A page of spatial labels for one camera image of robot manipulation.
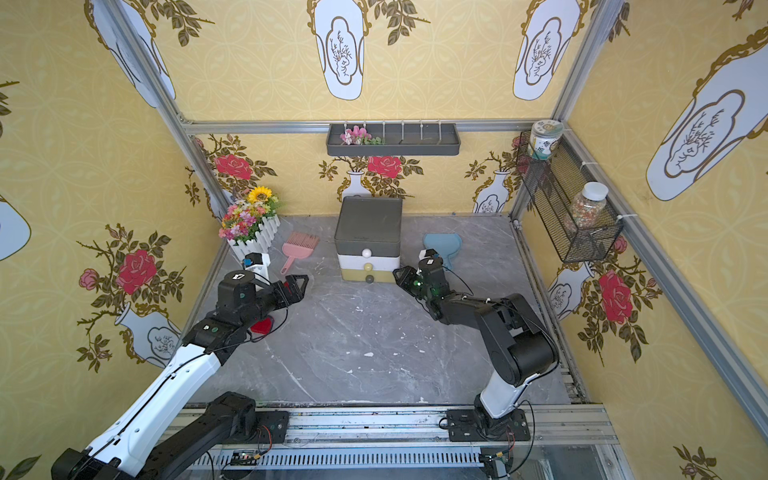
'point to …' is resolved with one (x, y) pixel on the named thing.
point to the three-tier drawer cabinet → (367, 236)
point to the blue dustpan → (446, 245)
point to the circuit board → (243, 457)
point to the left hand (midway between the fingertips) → (285, 279)
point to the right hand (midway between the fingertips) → (402, 268)
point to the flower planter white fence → (251, 222)
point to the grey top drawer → (368, 247)
